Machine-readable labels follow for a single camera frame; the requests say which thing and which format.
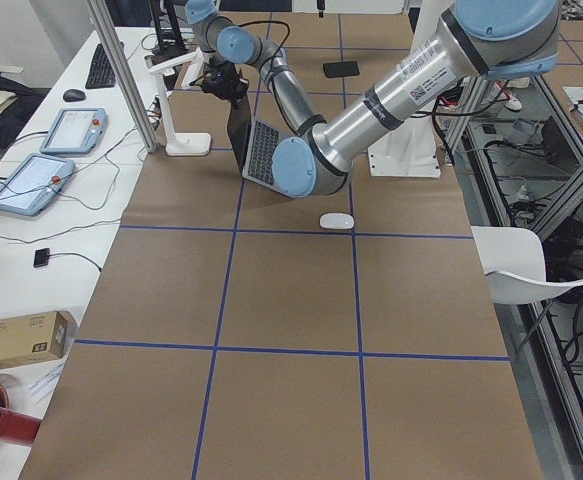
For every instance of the small black device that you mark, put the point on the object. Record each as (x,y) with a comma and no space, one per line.
(41,257)

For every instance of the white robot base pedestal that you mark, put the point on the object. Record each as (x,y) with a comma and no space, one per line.
(410,151)

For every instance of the white chair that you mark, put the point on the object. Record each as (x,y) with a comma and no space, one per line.
(513,262)

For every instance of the cardboard box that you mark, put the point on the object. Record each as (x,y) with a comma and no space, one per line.
(34,338)

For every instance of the black keyboard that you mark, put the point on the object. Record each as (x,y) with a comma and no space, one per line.
(101,74)

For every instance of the upper blue teach pendant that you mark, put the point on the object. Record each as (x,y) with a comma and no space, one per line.
(75,131)

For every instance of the white wireless mouse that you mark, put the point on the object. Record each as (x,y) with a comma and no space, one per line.
(336,221)

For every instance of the black computer mouse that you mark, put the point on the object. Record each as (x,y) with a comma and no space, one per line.
(74,95)

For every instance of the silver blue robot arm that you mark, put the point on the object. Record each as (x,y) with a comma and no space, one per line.
(495,39)

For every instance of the lower blue teach pendant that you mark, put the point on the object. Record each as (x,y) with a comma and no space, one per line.
(35,184)

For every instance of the blue teach pendant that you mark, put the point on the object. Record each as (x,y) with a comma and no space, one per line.
(75,131)
(35,184)

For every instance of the grey laptop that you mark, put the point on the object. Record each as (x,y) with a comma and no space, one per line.
(253,143)

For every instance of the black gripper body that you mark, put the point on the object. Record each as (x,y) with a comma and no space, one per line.
(229,80)

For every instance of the aluminium frame post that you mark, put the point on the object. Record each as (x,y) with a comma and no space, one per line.
(104,26)

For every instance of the white desk lamp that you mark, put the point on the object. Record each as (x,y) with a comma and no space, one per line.
(176,112)

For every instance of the red cylinder container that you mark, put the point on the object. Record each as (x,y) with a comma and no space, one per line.
(17,428)

